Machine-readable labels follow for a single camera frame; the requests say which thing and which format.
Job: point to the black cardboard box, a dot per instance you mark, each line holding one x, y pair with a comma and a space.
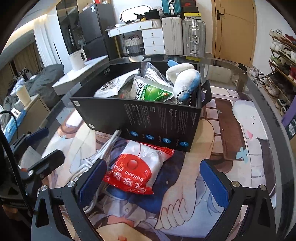
150, 122

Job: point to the grey duvet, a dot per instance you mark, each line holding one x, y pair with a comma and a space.
44, 78

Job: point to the pile of shoes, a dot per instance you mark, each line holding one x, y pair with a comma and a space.
256, 74

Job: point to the clear plastic bag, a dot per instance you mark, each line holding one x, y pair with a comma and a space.
155, 74

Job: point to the white vanity desk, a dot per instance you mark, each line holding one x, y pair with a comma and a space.
152, 39

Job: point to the beige bedside cabinet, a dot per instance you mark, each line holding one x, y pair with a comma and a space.
37, 111

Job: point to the oval mirror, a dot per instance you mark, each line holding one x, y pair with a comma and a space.
131, 15

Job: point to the wooden door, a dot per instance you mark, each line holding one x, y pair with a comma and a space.
235, 34

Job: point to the beige container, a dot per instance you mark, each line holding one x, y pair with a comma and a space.
23, 95

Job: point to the purple box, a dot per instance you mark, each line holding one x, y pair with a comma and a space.
290, 115

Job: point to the dark glass cabinet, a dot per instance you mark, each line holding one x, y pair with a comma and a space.
69, 27

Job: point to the black refrigerator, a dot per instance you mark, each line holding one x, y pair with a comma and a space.
97, 23

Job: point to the white and blue plush toy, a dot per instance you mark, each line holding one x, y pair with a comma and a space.
182, 78

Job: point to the grey striped basket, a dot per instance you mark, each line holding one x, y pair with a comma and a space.
133, 47

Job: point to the teal suitcase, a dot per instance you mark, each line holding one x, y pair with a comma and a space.
166, 7

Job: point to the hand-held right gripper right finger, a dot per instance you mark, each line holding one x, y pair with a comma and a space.
215, 180

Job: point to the white barcode packet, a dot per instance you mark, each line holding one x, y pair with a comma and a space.
108, 88

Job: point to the blue box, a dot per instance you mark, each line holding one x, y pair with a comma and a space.
11, 127

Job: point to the black bag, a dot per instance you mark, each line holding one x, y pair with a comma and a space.
152, 15

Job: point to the white electric kettle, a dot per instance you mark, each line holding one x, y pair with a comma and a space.
77, 61

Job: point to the silver suitcase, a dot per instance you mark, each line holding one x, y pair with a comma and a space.
194, 37

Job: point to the stack of shoe boxes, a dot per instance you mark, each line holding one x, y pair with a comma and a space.
190, 9

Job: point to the green packet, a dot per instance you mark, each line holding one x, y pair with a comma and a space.
152, 92

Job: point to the red and white balloon packet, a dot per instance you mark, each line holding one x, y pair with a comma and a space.
134, 169

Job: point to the shoe rack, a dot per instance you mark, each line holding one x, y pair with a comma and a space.
284, 69

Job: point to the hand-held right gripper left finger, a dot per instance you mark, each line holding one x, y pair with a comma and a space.
92, 178

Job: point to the white suitcase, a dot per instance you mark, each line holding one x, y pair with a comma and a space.
172, 34

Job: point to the white side table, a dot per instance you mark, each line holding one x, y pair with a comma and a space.
69, 81

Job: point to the printed table mat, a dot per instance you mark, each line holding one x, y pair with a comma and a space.
231, 143

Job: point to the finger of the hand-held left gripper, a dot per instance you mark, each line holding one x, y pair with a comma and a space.
37, 136
46, 160

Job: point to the beige curtain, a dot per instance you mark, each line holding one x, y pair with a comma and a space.
25, 60

